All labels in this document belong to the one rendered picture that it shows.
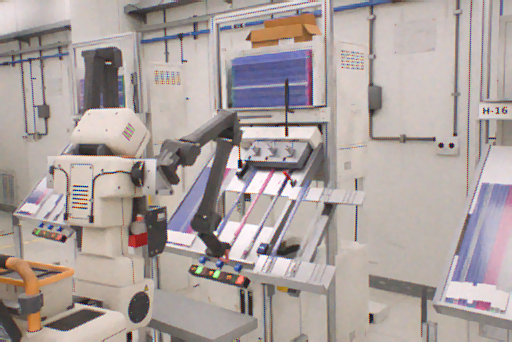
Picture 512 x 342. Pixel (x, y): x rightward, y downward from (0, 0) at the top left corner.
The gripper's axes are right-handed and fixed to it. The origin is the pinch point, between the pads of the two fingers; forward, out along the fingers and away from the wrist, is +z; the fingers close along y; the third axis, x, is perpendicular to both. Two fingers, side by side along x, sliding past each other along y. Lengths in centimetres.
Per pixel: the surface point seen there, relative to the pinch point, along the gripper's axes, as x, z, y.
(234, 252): -9.2, 8.8, 7.7
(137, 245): -10, 22, 92
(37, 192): -24, 3, 197
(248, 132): -75, -2, 34
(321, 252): -18.2, 11.7, -32.9
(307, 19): -153, -17, 28
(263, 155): -61, 1, 17
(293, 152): -64, 0, 0
